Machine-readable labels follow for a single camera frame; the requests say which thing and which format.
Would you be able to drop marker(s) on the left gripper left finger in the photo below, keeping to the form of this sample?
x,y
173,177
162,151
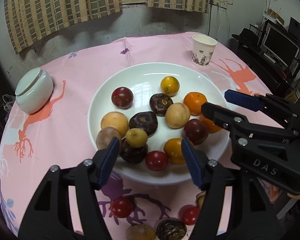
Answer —
x,y
65,205

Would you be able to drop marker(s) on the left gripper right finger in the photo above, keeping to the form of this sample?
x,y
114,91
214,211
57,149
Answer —
x,y
235,205

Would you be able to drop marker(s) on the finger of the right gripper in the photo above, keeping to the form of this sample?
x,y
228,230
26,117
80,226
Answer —
x,y
274,107
230,122

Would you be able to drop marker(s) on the orange tangerine front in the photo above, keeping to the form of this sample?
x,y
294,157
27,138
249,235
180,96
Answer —
x,y
211,127

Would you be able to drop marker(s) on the orange tangerine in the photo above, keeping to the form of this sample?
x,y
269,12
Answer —
x,y
211,127
194,101

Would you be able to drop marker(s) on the large dark red plum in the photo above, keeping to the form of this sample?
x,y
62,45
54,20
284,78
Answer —
x,y
195,131

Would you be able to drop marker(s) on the small longan with stem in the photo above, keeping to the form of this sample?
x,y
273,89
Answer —
x,y
200,198

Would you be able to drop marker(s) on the red cherry tomato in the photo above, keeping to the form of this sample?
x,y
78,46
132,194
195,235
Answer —
x,y
190,215
156,160
121,207

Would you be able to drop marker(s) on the yellowish round fruit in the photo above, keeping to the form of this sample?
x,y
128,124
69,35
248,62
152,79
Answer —
x,y
177,115

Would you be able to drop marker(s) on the small yellow tomato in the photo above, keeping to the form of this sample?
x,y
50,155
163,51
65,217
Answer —
x,y
172,149

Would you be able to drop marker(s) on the speckled tan passion fruit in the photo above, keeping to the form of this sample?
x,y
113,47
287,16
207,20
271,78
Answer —
x,y
140,232

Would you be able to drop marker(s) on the green yellow tomato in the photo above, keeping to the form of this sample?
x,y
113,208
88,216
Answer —
x,y
170,85

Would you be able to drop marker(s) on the small green longan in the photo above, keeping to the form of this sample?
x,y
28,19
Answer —
x,y
136,137

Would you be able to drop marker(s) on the large yellow passion fruit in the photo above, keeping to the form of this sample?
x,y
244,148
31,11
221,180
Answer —
x,y
116,120

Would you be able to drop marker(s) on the small dark red plum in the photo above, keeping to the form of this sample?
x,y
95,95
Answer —
x,y
122,97

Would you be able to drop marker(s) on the dark purple mangosteen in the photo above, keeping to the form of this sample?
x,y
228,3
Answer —
x,y
133,155

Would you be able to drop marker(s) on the person right hand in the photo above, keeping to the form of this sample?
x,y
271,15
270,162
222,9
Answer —
x,y
273,192

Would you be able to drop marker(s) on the computer monitor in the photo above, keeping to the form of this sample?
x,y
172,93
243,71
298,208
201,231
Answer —
x,y
279,45

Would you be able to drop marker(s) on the black hat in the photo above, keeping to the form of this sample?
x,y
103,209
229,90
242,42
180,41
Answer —
x,y
246,37

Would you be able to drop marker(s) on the dark wrinkled passion fruit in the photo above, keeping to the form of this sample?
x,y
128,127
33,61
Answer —
x,y
171,229

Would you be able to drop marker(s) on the patterned paper cup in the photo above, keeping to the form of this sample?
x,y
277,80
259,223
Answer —
x,y
203,48

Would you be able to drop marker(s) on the pink patterned tablecloth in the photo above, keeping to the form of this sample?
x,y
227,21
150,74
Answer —
x,y
58,133

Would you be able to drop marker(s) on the white lidded ceramic jar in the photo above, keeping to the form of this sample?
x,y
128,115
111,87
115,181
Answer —
x,y
33,90

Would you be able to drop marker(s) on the left striped curtain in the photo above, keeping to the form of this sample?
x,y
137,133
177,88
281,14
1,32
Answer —
x,y
29,21

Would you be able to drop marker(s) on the wall power strip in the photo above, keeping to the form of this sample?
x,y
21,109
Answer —
x,y
220,3

